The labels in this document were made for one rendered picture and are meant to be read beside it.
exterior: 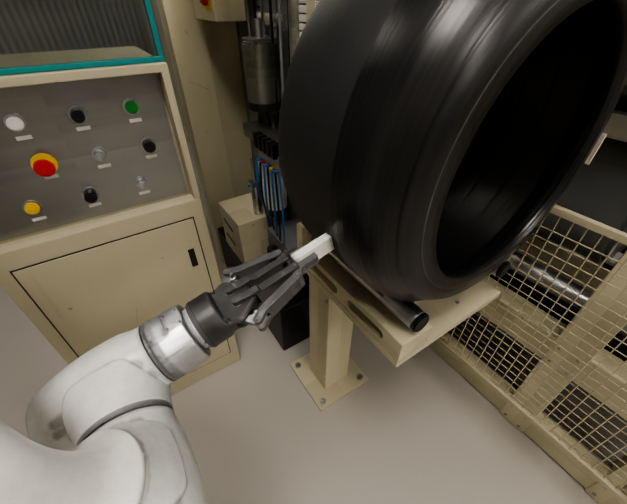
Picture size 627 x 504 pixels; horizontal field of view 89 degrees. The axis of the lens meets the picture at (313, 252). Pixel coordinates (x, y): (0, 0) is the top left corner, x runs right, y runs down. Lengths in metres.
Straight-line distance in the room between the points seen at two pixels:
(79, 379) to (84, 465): 0.15
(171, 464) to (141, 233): 0.80
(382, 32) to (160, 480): 0.50
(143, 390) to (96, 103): 0.74
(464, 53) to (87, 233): 0.96
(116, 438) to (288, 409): 1.20
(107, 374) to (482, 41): 0.53
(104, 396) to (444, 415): 1.39
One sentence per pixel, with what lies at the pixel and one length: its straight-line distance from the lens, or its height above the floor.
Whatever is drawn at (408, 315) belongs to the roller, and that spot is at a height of 0.91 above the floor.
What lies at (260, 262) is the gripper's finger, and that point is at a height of 1.07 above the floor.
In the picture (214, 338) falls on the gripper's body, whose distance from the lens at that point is 0.47.
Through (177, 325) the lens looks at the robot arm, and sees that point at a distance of 0.46.
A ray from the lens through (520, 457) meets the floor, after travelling 1.68.
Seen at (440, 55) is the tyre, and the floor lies 1.35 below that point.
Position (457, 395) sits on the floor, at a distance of 1.70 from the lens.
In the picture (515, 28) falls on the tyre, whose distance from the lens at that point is 0.43.
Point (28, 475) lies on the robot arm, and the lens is 0.33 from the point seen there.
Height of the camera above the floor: 1.40
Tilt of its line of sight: 39 degrees down
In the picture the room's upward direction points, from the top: straight up
